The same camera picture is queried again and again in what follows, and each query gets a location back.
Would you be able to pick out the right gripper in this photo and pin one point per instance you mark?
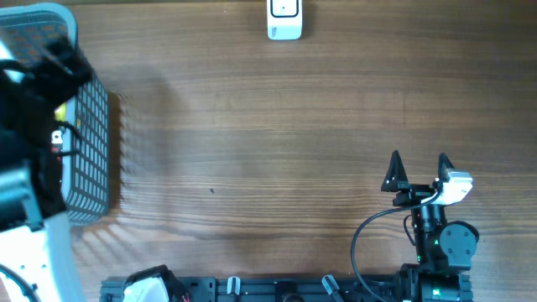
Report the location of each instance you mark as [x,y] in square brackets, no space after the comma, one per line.
[413,192]

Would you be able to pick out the yellow candy canister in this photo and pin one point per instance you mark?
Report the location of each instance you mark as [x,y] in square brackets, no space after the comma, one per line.
[60,113]

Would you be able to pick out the hex wrench set package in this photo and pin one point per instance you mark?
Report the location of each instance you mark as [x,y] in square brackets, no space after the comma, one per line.
[57,141]

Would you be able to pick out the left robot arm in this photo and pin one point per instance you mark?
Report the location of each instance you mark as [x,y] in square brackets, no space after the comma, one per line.
[37,262]

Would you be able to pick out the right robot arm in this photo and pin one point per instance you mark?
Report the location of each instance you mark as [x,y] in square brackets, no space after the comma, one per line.
[444,249]

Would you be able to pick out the white barcode scanner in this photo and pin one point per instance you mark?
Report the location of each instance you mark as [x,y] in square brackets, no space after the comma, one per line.
[284,19]

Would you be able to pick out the grey plastic mesh basket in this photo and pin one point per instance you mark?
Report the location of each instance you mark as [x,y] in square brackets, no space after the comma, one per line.
[85,178]

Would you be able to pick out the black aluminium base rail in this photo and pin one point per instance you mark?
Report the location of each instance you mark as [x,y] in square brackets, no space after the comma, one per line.
[327,288]

